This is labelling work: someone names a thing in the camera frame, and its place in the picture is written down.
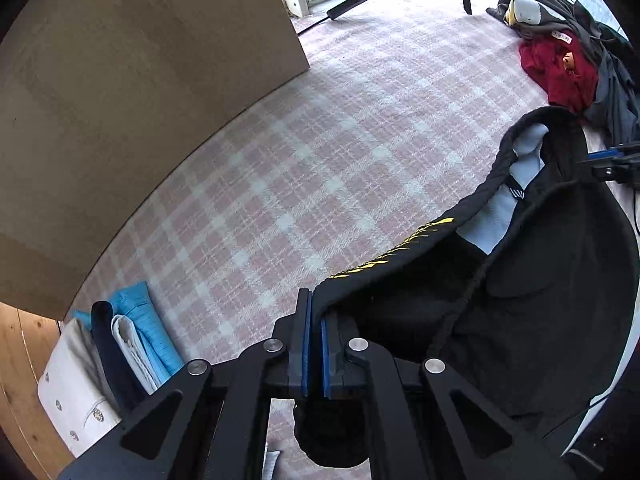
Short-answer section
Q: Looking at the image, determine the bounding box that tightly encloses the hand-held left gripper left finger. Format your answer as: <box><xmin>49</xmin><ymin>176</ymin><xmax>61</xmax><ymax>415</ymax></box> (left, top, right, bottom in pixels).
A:
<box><xmin>59</xmin><ymin>288</ymin><xmax>313</xmax><ymax>480</ymax></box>

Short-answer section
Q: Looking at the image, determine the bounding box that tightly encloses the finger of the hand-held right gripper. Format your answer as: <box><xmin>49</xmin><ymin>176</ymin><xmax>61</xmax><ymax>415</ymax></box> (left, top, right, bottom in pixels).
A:
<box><xmin>576</xmin><ymin>142</ymin><xmax>640</xmax><ymax>185</ymax></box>

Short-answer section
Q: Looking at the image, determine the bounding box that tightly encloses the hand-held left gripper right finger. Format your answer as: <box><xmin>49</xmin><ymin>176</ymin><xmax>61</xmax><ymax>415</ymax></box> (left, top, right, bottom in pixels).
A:
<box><xmin>320</xmin><ymin>314</ymin><xmax>576</xmax><ymax>480</ymax></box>

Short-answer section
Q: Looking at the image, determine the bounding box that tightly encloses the black hooded jacket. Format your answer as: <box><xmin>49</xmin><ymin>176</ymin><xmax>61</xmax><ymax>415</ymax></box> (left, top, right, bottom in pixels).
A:
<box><xmin>293</xmin><ymin>108</ymin><xmax>640</xmax><ymax>468</ymax></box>

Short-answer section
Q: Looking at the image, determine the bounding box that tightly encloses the dark grey garment pile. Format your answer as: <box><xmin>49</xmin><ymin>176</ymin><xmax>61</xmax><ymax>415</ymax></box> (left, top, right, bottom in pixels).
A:
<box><xmin>486</xmin><ymin>0</ymin><xmax>640</xmax><ymax>147</ymax></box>

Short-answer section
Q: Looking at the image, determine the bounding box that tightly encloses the red garment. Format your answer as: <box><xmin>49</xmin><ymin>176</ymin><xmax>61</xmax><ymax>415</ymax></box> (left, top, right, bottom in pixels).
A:
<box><xmin>518</xmin><ymin>36</ymin><xmax>600</xmax><ymax>113</ymax></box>

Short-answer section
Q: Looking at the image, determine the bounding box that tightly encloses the blue folded garment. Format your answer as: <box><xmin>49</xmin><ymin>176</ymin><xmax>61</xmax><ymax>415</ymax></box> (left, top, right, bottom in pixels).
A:
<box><xmin>73</xmin><ymin>282</ymin><xmax>186</xmax><ymax>386</ymax></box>

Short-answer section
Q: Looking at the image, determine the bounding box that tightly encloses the penguin plush toy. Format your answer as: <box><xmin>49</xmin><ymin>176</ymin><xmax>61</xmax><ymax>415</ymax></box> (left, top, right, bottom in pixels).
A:
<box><xmin>504</xmin><ymin>0</ymin><xmax>544</xmax><ymax>26</ymax></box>

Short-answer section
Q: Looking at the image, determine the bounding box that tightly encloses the navy folded garment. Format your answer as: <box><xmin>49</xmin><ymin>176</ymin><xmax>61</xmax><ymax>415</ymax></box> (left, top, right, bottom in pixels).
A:
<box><xmin>91</xmin><ymin>301</ymin><xmax>150</xmax><ymax>415</ymax></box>

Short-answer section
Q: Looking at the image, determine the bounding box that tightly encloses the pink plaid bed sheet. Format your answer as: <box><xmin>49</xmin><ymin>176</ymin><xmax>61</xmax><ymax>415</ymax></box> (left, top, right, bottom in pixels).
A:
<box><xmin>59</xmin><ymin>0</ymin><xmax>640</xmax><ymax>480</ymax></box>

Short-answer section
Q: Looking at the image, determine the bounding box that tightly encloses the white dotted folded garment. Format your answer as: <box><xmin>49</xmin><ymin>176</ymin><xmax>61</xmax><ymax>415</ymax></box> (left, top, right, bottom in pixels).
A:
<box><xmin>37</xmin><ymin>318</ymin><xmax>124</xmax><ymax>459</ymax></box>

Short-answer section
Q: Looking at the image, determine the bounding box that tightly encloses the beige headboard panel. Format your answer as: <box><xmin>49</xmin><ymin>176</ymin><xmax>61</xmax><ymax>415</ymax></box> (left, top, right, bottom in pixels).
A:
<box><xmin>0</xmin><ymin>0</ymin><xmax>311</xmax><ymax>322</ymax></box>

